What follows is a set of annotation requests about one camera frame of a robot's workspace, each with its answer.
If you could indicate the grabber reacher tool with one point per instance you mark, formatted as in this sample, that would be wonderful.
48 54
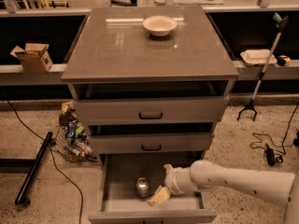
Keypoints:
281 23

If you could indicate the white paper bowl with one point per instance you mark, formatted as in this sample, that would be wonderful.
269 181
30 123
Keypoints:
159 25

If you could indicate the middle grey drawer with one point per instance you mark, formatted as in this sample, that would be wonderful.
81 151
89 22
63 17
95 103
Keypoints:
169 142

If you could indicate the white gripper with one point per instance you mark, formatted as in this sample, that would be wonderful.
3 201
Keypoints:
171 179

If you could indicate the black metal floor bar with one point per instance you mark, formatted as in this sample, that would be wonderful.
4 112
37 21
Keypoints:
22 198

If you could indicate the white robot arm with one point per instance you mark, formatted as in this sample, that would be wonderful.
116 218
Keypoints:
274 187

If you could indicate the grey drawer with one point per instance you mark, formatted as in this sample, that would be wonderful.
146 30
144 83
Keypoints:
120 204
169 142
150 111

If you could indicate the white foam takeout tray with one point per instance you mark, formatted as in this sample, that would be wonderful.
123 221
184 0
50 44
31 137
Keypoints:
257 57

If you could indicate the silver green 7up can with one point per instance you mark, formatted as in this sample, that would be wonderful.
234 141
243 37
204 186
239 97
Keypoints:
142 187

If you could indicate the bottom grey drawer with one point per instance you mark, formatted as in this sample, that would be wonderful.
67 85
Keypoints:
120 204

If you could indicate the brown cardboard box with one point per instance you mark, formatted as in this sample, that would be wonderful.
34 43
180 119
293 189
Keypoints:
34 58

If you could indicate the top grey drawer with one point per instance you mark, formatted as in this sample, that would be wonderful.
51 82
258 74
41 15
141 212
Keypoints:
150 111

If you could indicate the grey drawer cabinet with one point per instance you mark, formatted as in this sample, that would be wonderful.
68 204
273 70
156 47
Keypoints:
116 58

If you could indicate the yellow black tape measure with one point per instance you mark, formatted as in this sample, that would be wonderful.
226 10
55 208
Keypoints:
283 60

